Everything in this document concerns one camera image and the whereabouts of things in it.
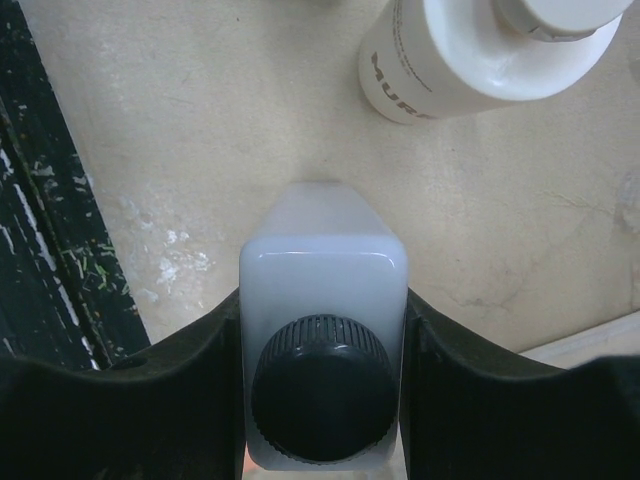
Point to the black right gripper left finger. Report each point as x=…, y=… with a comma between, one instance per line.
x=171, y=411

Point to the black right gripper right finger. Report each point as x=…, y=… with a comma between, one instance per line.
x=472, y=409

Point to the white square bottle black cap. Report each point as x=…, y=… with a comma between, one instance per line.
x=323, y=287

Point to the canvas bag with orange handles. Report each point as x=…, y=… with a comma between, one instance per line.
x=619, y=337

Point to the cream bottle with round cap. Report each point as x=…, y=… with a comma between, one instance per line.
x=442, y=59

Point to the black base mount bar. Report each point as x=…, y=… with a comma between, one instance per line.
x=65, y=300

